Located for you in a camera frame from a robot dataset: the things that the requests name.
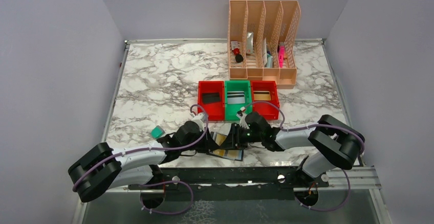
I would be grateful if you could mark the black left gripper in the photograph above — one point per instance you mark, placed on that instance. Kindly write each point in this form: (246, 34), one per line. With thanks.
(209, 142)

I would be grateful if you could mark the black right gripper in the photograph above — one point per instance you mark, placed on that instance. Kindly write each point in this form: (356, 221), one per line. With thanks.
(235, 135)

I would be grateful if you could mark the black leather card holder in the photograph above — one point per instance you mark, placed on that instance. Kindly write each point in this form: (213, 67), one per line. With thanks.
(226, 148)

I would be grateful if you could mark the gold credit card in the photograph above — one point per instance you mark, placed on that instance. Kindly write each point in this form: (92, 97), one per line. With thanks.
(219, 138)

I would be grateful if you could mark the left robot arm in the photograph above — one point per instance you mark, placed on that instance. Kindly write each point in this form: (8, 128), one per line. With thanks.
(103, 167)

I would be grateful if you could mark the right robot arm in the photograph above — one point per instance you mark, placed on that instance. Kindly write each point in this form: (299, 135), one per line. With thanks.
(338, 145)

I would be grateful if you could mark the black card in bin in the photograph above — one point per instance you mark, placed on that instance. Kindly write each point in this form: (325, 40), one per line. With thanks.
(208, 98)

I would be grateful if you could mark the silver striped card in bin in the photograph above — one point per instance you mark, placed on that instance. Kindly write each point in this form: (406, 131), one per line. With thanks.
(236, 97)

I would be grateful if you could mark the gold card in bin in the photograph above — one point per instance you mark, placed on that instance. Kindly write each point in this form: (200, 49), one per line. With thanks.
(262, 96)

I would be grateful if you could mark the small green eraser block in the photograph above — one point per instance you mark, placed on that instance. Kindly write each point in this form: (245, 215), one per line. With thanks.
(157, 132)

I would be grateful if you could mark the green plastic bin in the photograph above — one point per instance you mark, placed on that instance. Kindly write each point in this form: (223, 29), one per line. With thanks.
(232, 109)

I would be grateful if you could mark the left red plastic bin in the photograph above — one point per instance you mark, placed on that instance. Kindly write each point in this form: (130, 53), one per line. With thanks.
(215, 111)

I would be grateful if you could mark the red plastic bin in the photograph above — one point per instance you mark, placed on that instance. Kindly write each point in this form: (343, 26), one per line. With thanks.
(263, 108)
(215, 111)

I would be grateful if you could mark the right red plastic bin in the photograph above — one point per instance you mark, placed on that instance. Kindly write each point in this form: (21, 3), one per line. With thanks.
(263, 108)

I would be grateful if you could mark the black round cap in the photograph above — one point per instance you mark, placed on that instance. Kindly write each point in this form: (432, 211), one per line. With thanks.
(239, 58)

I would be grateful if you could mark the light blue glue stick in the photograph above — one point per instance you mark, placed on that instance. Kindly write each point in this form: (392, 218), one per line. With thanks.
(269, 63)

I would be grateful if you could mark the red round cap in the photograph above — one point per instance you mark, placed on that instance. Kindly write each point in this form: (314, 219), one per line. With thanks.
(236, 51)

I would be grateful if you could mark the pink highlighter pen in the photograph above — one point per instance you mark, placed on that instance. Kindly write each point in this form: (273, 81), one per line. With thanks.
(281, 56)

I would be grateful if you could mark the grey white tube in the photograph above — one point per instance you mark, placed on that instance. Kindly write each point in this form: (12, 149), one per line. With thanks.
(249, 43)

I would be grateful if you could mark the peach plastic file organizer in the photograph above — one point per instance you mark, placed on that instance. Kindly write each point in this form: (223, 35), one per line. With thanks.
(274, 24)

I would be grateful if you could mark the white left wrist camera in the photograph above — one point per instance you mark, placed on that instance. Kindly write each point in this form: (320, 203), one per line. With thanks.
(200, 119)

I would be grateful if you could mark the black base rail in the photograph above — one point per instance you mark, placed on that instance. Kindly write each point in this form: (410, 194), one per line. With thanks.
(227, 183)

